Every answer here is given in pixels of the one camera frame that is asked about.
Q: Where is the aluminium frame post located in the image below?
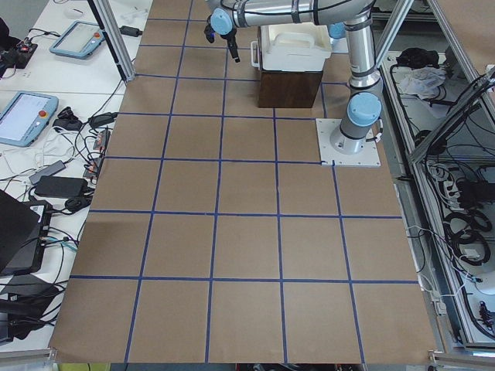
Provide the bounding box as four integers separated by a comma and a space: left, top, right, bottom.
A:
87, 0, 135, 83

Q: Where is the black power adapter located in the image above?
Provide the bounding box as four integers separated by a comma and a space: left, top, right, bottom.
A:
119, 26, 142, 37

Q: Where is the dark brown wooden cabinet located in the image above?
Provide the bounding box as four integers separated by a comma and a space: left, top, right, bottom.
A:
258, 70, 323, 108

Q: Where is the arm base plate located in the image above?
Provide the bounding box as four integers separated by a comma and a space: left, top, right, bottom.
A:
316, 118, 381, 168

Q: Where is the brown paper table mat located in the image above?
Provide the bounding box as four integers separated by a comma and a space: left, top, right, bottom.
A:
50, 1, 436, 364

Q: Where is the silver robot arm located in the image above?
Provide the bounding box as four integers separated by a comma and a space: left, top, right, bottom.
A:
204, 0, 381, 93

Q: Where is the white plastic storage box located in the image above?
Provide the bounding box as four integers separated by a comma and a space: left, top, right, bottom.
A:
258, 22, 332, 72

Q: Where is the teach pendant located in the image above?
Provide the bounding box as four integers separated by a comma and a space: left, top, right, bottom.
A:
49, 21, 105, 60
1, 90, 59, 148

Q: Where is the black laptop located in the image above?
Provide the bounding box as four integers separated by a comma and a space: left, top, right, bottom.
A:
1, 191, 53, 276

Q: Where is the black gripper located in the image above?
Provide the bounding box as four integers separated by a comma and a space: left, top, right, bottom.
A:
203, 13, 241, 63

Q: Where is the teach pendant far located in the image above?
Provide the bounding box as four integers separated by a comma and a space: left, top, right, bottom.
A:
49, 21, 105, 60

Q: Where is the black power brick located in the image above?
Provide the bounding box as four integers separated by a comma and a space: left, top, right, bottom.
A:
34, 176, 88, 199

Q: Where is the teach pendant near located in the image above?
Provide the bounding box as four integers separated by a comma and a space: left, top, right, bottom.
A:
1, 90, 59, 148

